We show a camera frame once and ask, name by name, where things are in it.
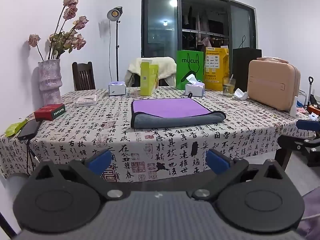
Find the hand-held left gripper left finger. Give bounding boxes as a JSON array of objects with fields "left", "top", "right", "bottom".
[{"left": 29, "top": 149, "right": 131, "bottom": 201}]

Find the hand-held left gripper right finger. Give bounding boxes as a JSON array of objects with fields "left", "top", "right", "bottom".
[{"left": 189, "top": 149, "right": 291, "bottom": 201}]

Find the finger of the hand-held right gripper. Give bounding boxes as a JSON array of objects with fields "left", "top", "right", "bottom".
[
  {"left": 277, "top": 134, "right": 320, "bottom": 153},
  {"left": 296, "top": 119, "right": 320, "bottom": 131}
]

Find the purple and grey towel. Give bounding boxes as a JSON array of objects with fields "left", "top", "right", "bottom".
[{"left": 131, "top": 93, "right": 227, "bottom": 128}]

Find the small white bottle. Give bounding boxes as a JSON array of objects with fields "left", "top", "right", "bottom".
[{"left": 290, "top": 96, "right": 298, "bottom": 117}]

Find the calligraphy printed tablecloth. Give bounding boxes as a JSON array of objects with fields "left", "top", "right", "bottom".
[{"left": 0, "top": 86, "right": 318, "bottom": 183}]

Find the purple cloth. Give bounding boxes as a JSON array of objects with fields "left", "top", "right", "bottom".
[{"left": 297, "top": 187, "right": 320, "bottom": 240}]

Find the beige hard case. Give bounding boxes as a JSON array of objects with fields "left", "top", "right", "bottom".
[{"left": 247, "top": 59, "right": 301, "bottom": 111}]

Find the flat white box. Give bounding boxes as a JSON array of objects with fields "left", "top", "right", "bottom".
[{"left": 76, "top": 95, "right": 97, "bottom": 107}]

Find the crumpled white tissue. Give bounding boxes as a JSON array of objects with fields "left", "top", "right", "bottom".
[{"left": 234, "top": 88, "right": 248, "bottom": 100}]

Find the white and purple tissue box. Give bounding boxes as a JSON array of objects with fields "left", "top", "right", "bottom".
[
  {"left": 185, "top": 74, "right": 206, "bottom": 97},
  {"left": 108, "top": 81, "right": 126, "bottom": 96}
]

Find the red box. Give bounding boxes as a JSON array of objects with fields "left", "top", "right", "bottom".
[{"left": 34, "top": 104, "right": 66, "bottom": 122}]

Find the pink cloth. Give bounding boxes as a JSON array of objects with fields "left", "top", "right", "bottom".
[{"left": 257, "top": 57, "right": 289, "bottom": 64}]

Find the clear drinking glass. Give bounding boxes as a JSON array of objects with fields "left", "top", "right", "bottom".
[{"left": 222, "top": 74, "right": 236, "bottom": 97}]

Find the black phone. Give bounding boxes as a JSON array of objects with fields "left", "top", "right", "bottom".
[{"left": 17, "top": 119, "right": 42, "bottom": 140}]

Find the dark wooden chair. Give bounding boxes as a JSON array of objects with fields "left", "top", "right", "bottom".
[{"left": 72, "top": 62, "right": 96, "bottom": 91}]

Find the black box speaker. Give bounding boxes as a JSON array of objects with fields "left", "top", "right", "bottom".
[{"left": 232, "top": 36, "right": 262, "bottom": 93}]

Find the green snack packet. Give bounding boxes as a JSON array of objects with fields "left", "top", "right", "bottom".
[{"left": 5, "top": 119, "right": 28, "bottom": 137}]

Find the yellow-green carton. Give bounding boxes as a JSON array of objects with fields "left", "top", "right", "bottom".
[{"left": 140, "top": 59, "right": 159, "bottom": 96}]

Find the speckled ceramic vase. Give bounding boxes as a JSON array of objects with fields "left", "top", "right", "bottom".
[{"left": 38, "top": 59, "right": 62, "bottom": 105}]

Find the green paper bag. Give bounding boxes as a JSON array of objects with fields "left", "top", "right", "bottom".
[{"left": 176, "top": 50, "right": 204, "bottom": 90}]

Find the cream fleece coat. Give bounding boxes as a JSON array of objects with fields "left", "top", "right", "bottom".
[{"left": 125, "top": 57, "right": 177, "bottom": 87}]

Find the black-framed sliding glass door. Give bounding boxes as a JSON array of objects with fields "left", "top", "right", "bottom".
[{"left": 141, "top": 0, "right": 258, "bottom": 58}]

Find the black floor lamp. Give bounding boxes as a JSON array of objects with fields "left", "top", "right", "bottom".
[{"left": 107, "top": 6, "right": 123, "bottom": 82}]

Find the dried rose bouquet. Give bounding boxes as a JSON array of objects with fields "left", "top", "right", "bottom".
[{"left": 28, "top": 0, "right": 90, "bottom": 61}]

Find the black handled tool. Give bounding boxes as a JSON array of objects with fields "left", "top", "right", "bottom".
[{"left": 308, "top": 76, "right": 314, "bottom": 105}]

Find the black charging cable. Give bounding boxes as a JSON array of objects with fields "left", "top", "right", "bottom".
[{"left": 25, "top": 137, "right": 42, "bottom": 167}]

